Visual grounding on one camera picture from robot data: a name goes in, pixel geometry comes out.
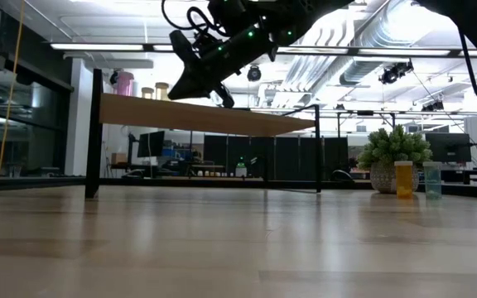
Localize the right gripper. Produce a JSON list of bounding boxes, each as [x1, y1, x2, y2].
[[167, 0, 279, 108]]

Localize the yellow medicine bottle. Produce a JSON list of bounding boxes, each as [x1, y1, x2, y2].
[[154, 81, 170, 102]]

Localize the pink medicine bottle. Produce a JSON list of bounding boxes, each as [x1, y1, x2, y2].
[[116, 70, 135, 97]]

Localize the orange medicine bottle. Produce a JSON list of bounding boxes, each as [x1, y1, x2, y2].
[[393, 161, 414, 200]]

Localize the teal medicine bottle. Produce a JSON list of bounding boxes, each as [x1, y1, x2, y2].
[[422, 161, 443, 200]]

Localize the white device with green light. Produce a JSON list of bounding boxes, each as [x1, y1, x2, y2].
[[235, 156, 248, 178]]

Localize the black room divider panels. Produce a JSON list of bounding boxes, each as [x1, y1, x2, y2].
[[203, 135, 349, 181]]

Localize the black office chair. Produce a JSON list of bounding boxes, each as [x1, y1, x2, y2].
[[330, 168, 354, 182]]

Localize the black track spotlight cluster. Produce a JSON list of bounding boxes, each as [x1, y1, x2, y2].
[[378, 60, 414, 86]]

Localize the green plant in patterned pot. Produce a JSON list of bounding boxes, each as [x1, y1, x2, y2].
[[356, 124, 433, 195]]

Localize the black track spotlight pair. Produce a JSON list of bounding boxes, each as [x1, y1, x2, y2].
[[420, 100, 446, 113]]

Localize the wide black computer monitor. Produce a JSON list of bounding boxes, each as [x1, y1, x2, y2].
[[424, 132, 472, 164]]

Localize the wooden shelf with black frame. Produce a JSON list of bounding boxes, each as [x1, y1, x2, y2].
[[84, 68, 322, 199]]

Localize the black looped gripper cable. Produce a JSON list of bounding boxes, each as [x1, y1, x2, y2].
[[161, 0, 228, 39]]

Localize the silver ventilation duct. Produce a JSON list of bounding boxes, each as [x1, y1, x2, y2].
[[340, 0, 463, 87]]

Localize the yellow hanging cable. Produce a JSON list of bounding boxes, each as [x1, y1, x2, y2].
[[0, 0, 27, 177]]

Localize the black table edge rail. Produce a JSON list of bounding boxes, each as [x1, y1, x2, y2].
[[0, 175, 477, 200]]

